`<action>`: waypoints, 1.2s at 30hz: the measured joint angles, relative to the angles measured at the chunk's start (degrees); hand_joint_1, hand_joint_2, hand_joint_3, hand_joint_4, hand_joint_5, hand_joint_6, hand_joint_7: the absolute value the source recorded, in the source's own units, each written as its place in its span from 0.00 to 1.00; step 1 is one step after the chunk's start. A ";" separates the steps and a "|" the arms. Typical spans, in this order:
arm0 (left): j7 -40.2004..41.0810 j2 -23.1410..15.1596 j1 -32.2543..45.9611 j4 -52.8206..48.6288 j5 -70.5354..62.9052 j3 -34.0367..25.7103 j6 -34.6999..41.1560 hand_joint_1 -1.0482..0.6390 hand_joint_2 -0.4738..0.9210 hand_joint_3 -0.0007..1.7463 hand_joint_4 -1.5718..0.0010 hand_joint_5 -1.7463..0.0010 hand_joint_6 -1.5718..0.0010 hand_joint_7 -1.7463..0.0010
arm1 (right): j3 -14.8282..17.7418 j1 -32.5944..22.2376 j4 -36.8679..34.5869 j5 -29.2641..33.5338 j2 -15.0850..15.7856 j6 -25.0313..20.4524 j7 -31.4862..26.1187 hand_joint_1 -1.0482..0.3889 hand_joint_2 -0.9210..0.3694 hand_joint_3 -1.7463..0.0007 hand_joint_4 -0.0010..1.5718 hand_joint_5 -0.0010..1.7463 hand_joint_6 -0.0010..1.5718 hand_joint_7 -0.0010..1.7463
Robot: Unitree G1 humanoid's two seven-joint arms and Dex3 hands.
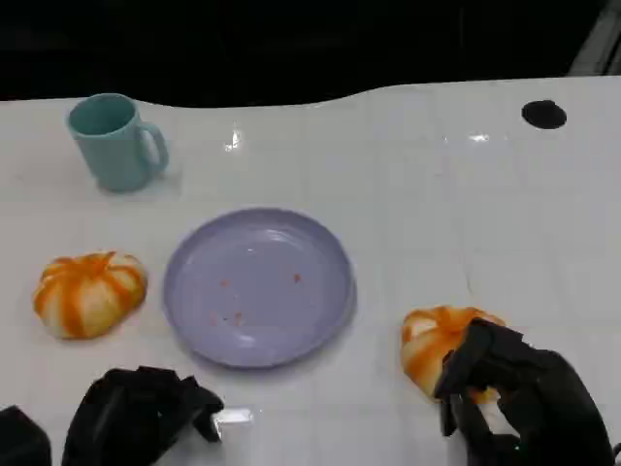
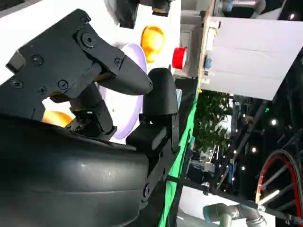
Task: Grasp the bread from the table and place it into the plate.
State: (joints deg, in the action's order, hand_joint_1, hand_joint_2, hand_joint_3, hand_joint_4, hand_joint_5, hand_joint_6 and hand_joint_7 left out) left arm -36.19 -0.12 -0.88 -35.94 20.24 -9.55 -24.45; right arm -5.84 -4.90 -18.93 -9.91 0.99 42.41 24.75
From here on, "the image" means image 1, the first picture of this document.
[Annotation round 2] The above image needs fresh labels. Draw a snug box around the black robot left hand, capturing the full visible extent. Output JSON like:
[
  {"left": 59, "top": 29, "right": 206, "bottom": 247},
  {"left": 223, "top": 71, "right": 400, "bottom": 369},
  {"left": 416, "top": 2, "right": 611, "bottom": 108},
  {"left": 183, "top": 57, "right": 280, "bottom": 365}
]
[{"left": 61, "top": 366, "right": 225, "bottom": 466}]

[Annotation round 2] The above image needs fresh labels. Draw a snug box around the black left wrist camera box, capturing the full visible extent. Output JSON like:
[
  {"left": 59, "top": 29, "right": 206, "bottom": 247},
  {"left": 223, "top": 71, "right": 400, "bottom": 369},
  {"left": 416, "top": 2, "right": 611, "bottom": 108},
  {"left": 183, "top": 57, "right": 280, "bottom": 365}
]
[{"left": 0, "top": 405, "right": 52, "bottom": 466}]

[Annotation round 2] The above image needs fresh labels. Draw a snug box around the lilac plate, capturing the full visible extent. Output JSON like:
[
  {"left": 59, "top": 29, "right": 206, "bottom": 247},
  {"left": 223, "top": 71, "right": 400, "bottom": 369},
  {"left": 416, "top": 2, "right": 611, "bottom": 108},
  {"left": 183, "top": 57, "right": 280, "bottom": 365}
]
[{"left": 162, "top": 207, "right": 359, "bottom": 371}]

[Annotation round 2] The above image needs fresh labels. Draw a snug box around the grey metal frame post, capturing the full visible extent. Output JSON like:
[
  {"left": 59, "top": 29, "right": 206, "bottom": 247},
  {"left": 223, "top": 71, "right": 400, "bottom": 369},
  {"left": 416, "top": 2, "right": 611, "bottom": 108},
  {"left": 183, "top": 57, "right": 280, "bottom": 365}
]
[{"left": 572, "top": 0, "right": 621, "bottom": 77}]

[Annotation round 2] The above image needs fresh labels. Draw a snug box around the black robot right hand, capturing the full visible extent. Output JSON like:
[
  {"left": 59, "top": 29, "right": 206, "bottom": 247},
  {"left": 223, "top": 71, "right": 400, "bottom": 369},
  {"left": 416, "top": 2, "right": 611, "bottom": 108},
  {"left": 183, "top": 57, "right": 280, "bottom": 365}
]
[{"left": 433, "top": 317, "right": 617, "bottom": 466}]

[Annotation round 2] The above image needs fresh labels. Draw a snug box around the pale green mug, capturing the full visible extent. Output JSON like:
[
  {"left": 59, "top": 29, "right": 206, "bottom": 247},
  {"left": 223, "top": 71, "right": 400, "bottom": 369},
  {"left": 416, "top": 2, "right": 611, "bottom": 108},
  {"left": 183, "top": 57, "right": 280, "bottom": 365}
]
[{"left": 66, "top": 92, "right": 170, "bottom": 193}]

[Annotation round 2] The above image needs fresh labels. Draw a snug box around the black round table grommet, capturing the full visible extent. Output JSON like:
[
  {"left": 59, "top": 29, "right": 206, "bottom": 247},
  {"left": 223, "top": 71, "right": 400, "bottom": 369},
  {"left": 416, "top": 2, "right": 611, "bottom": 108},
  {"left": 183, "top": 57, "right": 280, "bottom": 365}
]
[{"left": 521, "top": 99, "right": 568, "bottom": 130}]

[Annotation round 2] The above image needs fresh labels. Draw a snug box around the orange white toy bread roll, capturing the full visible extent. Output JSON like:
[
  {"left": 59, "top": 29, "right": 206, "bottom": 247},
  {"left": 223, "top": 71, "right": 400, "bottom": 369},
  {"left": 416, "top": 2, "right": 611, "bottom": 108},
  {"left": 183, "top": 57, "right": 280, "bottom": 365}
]
[
  {"left": 400, "top": 305, "right": 507, "bottom": 405},
  {"left": 32, "top": 250, "right": 148, "bottom": 341}
]

